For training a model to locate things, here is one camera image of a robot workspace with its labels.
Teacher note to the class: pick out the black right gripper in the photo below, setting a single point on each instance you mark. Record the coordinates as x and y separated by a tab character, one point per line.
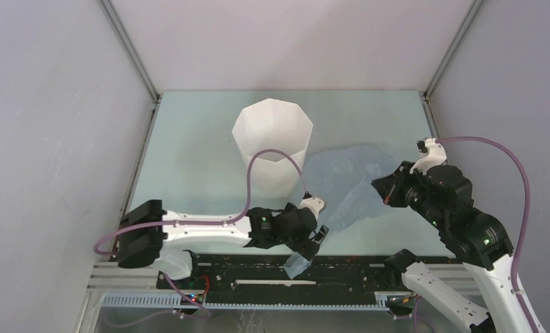
388	186

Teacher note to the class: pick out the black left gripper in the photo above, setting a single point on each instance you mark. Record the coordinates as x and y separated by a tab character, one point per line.
309	247

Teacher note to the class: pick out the light blue plastic trash bag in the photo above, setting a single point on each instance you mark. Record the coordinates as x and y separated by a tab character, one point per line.
354	212

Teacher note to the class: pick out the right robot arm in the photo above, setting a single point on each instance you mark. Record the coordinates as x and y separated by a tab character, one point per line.
443	197

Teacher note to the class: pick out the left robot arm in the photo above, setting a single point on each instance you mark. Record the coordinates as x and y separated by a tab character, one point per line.
167	240

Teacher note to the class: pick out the white faceted trash bin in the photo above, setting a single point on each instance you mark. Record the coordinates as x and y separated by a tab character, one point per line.
273	124

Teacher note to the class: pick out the small electronics board with leds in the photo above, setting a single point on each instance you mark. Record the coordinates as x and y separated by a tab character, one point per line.
193	297

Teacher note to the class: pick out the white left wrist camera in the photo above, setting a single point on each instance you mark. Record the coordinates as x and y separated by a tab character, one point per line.
314	204

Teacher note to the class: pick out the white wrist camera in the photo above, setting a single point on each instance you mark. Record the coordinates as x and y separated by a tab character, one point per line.
432	153
314	204

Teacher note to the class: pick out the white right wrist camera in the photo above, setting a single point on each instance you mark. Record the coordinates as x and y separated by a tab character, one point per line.
432	153

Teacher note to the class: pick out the right aluminium frame post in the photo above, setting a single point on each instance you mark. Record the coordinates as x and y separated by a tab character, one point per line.
464	28

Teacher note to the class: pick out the aluminium frame post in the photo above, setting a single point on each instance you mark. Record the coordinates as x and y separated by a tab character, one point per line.
118	27
464	28

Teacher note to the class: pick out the left aluminium frame post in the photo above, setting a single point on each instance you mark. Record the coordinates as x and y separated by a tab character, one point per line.
118	27

